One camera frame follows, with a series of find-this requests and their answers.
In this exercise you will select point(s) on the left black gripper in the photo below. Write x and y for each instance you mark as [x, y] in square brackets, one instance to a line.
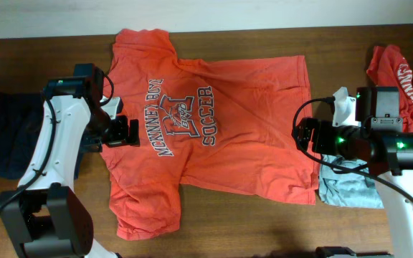
[121, 136]

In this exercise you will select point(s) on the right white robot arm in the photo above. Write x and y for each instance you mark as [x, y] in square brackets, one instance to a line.
[368, 127]

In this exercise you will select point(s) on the folded navy blue garment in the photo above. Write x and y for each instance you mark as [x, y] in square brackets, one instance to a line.
[20, 124]

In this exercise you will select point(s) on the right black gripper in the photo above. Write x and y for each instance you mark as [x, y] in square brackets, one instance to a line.
[323, 128]

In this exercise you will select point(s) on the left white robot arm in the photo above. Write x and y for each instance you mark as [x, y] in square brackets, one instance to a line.
[43, 217]

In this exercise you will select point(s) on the orange McKinney Boyd soccer shirt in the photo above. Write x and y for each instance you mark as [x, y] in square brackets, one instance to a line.
[224, 126]

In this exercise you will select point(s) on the light grey-blue shirt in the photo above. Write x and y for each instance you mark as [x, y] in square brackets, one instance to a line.
[347, 190]

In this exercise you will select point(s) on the red McKinney shirt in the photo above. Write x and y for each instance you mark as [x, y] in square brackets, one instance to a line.
[389, 68]

